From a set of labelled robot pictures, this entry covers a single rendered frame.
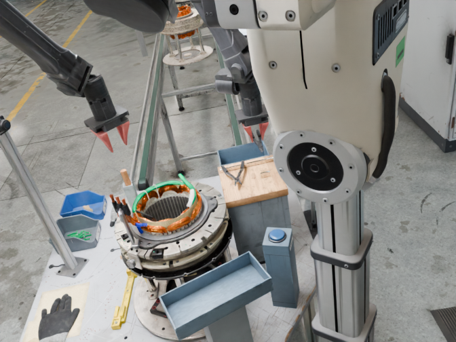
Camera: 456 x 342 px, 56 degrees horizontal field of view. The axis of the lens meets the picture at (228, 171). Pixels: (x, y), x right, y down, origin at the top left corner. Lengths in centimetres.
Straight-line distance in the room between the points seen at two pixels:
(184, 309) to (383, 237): 177
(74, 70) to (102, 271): 81
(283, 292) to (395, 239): 146
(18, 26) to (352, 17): 61
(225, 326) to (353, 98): 67
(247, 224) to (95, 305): 57
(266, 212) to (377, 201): 166
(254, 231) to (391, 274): 125
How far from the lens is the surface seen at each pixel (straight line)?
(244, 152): 154
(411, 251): 261
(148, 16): 52
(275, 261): 120
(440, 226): 278
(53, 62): 100
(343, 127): 65
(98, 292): 157
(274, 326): 131
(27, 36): 94
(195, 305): 108
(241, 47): 116
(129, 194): 126
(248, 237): 138
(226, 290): 109
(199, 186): 131
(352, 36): 57
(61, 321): 153
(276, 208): 133
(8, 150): 143
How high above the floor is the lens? 184
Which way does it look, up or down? 33 degrees down
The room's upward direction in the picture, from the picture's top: 12 degrees counter-clockwise
